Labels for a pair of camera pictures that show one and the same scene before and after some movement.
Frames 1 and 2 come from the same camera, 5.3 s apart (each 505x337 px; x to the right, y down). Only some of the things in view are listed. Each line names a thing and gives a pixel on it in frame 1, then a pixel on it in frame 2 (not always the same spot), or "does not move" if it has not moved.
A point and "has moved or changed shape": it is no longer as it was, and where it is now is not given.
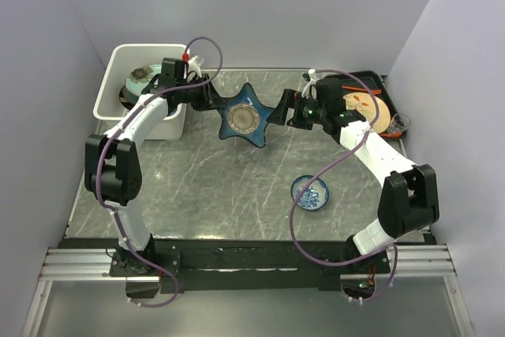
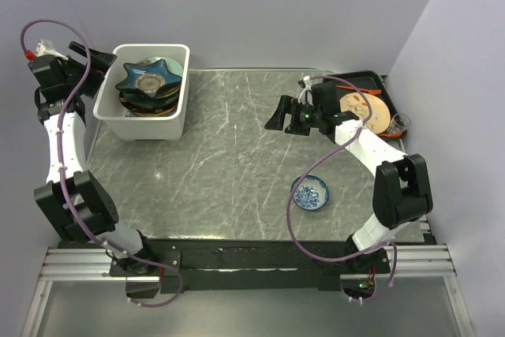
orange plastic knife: (375, 91) does not move
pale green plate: (138, 79) has moved or changed shape
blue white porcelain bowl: (316, 196) does not move
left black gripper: (211, 99) to (99, 65)
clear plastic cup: (399, 122) does not move
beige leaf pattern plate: (364, 103) does not move
